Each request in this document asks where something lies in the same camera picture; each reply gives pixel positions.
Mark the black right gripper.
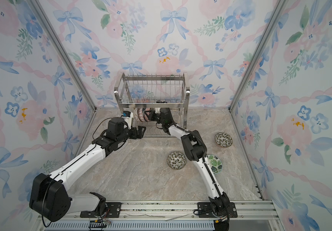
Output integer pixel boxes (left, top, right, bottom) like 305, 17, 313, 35
144, 112, 166, 127

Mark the black floral pattern bowl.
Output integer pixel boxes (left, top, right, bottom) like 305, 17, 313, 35
143, 108, 151, 122

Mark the red diamond pattern bowl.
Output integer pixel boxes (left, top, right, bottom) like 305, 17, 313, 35
137, 108, 145, 122

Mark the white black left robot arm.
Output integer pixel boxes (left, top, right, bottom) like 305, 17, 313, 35
29, 117, 146, 222

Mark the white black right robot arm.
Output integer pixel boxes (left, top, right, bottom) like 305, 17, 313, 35
144, 108, 237, 231

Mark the stainless steel dish rack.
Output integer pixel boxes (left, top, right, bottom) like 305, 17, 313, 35
114, 72, 191, 138

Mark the black leaf pattern pink bowl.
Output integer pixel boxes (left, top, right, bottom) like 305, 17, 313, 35
215, 132, 233, 148

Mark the green monstera leaf bowl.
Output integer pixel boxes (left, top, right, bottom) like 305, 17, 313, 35
207, 155, 222, 174

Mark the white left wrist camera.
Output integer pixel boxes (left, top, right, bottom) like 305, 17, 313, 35
121, 111, 134, 129

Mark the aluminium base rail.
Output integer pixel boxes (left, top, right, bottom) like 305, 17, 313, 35
32, 200, 284, 231

